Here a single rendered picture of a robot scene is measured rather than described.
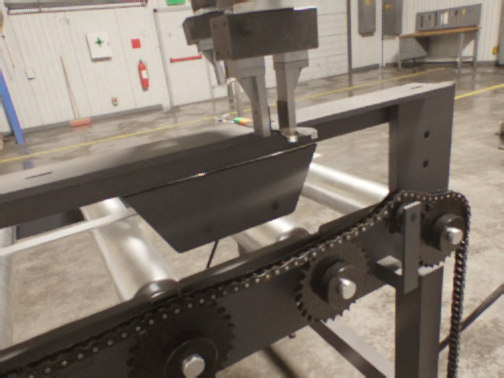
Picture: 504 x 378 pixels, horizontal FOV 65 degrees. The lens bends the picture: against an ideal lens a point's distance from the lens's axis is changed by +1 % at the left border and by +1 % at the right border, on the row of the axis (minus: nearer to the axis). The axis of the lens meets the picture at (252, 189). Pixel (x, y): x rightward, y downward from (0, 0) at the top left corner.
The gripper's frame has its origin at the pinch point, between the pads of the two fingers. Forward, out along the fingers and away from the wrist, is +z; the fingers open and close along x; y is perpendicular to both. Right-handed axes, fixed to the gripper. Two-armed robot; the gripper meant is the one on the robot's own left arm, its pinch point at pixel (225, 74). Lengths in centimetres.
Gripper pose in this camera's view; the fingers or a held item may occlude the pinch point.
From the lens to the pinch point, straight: 95.9
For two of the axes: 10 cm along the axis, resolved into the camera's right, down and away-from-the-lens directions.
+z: 2.4, 9.5, 1.9
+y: -3.7, -0.9, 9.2
